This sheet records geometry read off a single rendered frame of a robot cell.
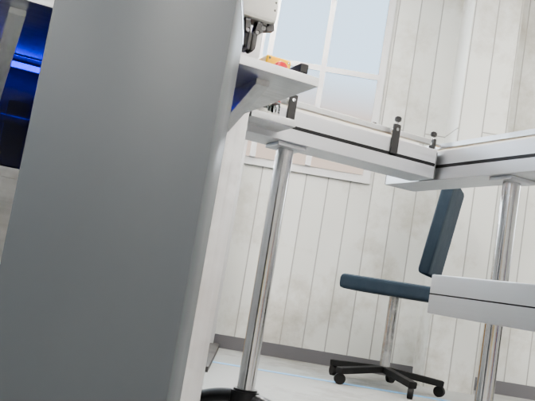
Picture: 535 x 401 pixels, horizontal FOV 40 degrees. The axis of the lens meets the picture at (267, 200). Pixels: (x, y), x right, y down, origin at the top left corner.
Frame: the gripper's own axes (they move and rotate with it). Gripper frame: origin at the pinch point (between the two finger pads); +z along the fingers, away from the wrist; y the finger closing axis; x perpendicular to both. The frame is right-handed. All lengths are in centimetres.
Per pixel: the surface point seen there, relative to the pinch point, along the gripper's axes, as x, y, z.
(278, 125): -25.7, -21.8, 10.4
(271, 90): 5.0, -5.4, 10.5
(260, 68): 16.8, 2.8, 10.1
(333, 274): -245, -172, 41
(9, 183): -23, 42, 40
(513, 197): -6, -87, 18
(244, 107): 1.9, -0.8, 15.0
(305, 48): -260, -135, -98
